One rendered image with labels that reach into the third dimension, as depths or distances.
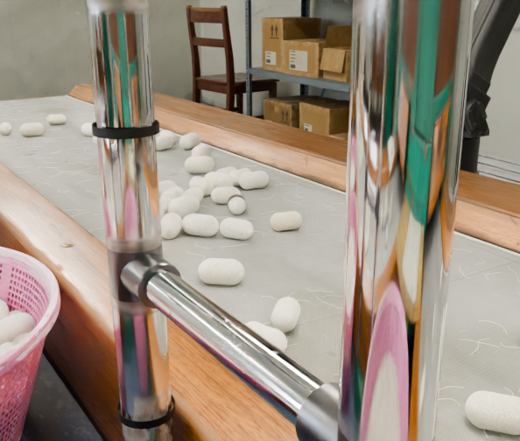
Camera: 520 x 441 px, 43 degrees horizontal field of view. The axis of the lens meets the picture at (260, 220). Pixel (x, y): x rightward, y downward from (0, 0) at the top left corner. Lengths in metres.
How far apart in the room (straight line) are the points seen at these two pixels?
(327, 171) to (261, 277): 0.29
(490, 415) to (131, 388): 0.18
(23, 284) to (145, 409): 0.23
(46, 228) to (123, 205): 0.32
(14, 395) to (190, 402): 0.12
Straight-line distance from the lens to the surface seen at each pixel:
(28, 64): 5.14
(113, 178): 0.26
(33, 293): 0.50
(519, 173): 1.18
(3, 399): 0.40
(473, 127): 1.02
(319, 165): 0.80
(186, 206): 0.65
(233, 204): 0.66
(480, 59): 1.04
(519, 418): 0.36
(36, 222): 0.60
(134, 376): 0.30
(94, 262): 0.50
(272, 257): 0.56
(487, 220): 0.63
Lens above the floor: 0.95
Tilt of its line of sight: 19 degrees down
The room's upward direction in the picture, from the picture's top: straight up
